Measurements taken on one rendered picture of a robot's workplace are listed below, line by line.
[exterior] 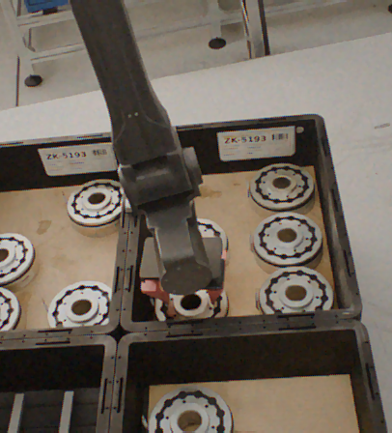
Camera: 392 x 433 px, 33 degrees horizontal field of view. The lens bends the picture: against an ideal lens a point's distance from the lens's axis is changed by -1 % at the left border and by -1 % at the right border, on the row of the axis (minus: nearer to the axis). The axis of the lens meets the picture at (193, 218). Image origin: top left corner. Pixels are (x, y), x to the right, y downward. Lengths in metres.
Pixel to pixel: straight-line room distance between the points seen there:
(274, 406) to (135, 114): 0.41
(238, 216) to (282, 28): 2.12
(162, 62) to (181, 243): 2.32
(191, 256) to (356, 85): 0.93
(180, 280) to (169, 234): 0.05
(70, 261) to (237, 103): 0.62
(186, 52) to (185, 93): 1.47
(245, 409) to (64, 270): 0.37
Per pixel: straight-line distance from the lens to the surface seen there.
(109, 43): 0.64
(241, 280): 0.99
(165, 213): 0.74
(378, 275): 1.17
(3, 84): 3.13
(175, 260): 0.71
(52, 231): 1.13
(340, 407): 0.88
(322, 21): 3.17
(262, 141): 1.11
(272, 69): 1.62
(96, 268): 1.05
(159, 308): 0.94
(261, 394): 0.89
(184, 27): 2.98
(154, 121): 0.68
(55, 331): 0.87
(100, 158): 1.14
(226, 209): 1.09
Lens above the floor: 1.61
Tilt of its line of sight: 46 degrees down
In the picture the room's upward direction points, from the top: 10 degrees counter-clockwise
